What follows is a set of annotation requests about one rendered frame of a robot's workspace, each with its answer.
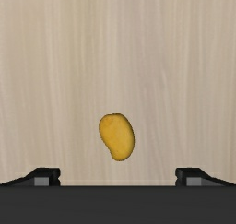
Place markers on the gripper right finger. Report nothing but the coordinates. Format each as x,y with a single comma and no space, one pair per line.
193,174

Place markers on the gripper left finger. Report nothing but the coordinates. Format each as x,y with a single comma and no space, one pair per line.
43,174

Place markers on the yellow mango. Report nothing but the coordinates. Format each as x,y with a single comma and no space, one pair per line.
117,137

